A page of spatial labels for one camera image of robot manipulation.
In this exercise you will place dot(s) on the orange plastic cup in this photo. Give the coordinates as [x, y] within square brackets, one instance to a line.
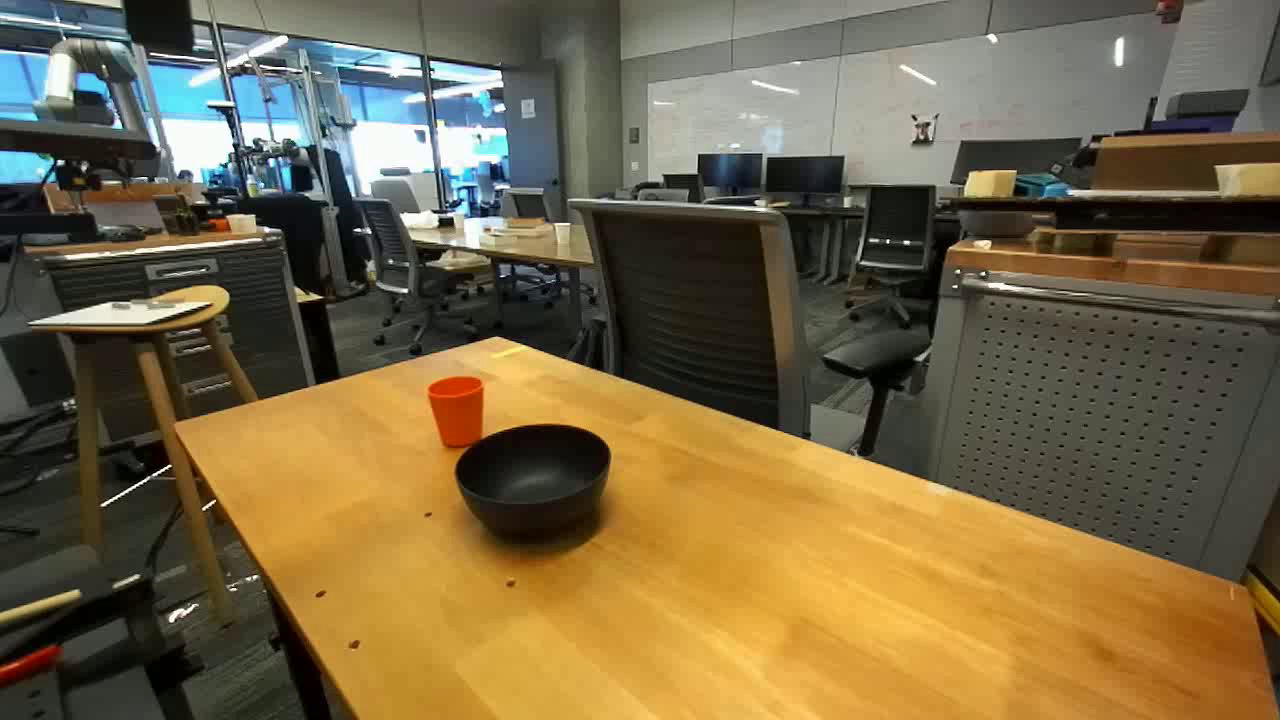
[457, 411]

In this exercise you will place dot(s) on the black bowl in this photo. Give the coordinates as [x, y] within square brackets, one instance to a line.
[535, 478]

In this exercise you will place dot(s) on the grey mesh office chair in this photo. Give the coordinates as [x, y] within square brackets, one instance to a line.
[693, 308]

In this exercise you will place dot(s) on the long wooden office table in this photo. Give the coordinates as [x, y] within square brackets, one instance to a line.
[512, 242]

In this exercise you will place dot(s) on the black computer monitor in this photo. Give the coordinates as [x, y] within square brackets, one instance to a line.
[728, 175]
[805, 175]

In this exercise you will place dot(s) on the black office chair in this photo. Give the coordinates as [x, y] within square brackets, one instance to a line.
[889, 284]

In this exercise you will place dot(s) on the grey swivel office chair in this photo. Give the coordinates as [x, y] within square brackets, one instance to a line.
[403, 265]

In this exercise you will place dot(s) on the grey drawer cabinet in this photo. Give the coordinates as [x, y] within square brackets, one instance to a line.
[184, 314]

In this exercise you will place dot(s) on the grey perforated metal cabinet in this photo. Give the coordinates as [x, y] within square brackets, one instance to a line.
[1103, 405]

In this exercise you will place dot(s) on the round wooden stool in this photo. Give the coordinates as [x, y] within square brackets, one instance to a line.
[140, 387]

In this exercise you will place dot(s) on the wooden shelf unit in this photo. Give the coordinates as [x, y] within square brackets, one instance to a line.
[1132, 203]

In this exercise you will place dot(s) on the white paper sheet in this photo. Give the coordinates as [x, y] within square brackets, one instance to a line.
[117, 314]

